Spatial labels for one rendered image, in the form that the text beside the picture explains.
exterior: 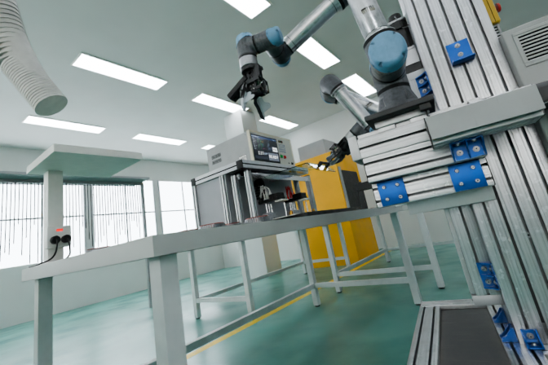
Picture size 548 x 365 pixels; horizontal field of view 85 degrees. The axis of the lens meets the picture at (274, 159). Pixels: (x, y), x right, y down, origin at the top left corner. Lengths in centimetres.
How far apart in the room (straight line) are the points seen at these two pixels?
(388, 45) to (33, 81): 170
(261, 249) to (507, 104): 510
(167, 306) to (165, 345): 8
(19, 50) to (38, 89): 26
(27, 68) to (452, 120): 195
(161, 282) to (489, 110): 96
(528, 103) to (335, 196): 455
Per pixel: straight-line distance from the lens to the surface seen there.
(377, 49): 107
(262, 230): 104
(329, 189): 542
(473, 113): 100
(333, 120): 764
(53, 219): 169
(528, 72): 133
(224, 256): 989
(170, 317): 85
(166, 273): 84
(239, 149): 182
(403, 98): 114
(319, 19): 139
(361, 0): 121
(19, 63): 208
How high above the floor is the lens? 70
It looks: 14 degrees up
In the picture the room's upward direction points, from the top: 11 degrees counter-clockwise
